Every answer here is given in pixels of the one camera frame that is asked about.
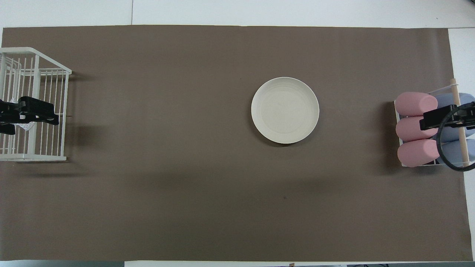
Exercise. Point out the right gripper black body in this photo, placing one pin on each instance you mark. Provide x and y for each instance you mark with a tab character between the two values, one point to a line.
468	115

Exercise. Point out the brown table mat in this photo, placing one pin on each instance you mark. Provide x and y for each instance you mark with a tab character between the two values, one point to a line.
185	167

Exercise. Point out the silver mesh sponge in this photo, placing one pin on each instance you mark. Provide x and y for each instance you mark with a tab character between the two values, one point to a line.
29	126

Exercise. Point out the pink plastic cup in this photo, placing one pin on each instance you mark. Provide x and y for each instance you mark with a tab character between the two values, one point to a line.
417	152
410	129
413	104

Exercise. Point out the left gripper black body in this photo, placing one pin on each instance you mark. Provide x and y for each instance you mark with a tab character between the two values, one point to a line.
7	111

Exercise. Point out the cream round plate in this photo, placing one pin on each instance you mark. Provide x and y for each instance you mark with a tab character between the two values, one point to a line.
285	110

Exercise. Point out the blue plastic cup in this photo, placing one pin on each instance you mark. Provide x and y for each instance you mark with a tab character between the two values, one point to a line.
445	98
451	133
451	148

